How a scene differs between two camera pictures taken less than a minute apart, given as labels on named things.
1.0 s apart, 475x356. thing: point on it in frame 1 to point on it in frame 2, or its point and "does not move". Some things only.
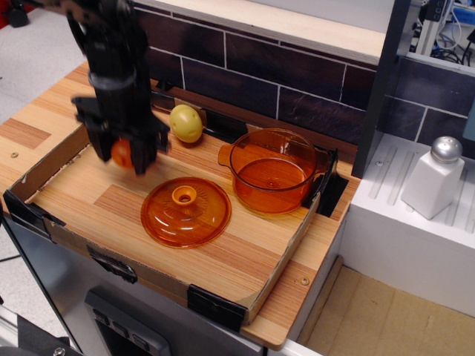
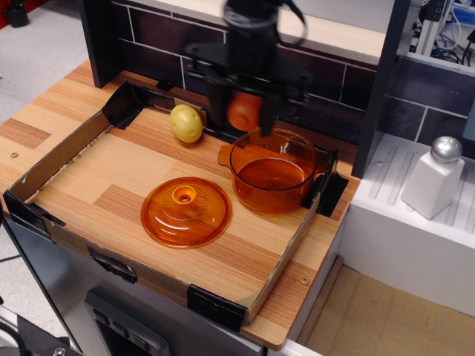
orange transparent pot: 274,170 does not move
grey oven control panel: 124,326 does not move
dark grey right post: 372,122 does not move
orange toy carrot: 121,153 to 243,110
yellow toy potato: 186,123 does not move
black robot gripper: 122,107 to 249,62
